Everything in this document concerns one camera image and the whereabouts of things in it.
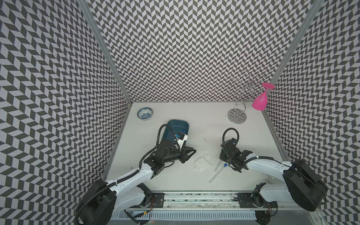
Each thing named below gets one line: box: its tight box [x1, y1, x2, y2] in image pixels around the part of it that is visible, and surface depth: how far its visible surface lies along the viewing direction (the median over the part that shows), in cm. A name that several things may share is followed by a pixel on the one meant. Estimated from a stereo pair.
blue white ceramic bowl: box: [136, 107, 154, 121], surface depth 110 cm
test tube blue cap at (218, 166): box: [213, 159, 223, 173], surface depth 86 cm
